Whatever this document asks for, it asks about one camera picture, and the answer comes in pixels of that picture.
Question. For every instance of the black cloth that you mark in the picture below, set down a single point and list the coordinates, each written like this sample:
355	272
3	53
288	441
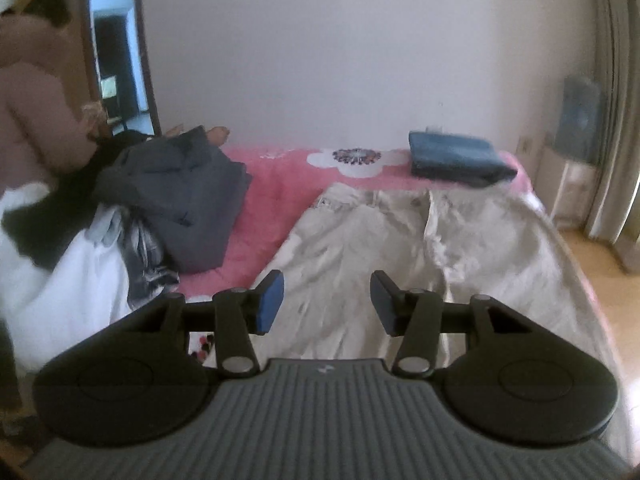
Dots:
50	220

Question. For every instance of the white wall socket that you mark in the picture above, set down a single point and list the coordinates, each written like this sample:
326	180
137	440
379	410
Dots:
434	128
526	146

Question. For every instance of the wooden framed mirror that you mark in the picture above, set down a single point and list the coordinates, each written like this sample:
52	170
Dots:
120	50

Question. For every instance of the plaid cloth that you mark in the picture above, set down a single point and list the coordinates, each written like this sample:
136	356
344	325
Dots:
147	265

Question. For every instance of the white cloth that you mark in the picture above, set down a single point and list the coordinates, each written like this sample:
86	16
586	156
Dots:
60	300

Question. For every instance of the beige curtain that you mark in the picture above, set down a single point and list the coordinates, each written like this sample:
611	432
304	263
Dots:
615	110

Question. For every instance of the blue water bottle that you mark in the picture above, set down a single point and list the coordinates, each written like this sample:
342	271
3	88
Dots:
580	115

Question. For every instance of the folded blue jeans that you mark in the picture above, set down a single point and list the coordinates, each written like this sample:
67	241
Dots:
455	157

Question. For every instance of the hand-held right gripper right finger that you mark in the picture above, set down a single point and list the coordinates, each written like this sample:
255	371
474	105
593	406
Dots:
382	305

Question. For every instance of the beige pants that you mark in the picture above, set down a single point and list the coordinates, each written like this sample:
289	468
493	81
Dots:
350	260

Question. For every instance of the white water dispenser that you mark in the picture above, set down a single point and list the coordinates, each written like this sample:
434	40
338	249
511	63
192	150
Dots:
570	190

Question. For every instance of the pink floral blanket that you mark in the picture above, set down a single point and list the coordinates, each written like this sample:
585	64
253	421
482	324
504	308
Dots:
280	200

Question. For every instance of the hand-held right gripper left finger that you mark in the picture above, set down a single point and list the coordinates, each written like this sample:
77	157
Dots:
270	305

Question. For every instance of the light blue cloth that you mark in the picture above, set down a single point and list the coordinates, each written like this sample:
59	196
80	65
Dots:
105	225

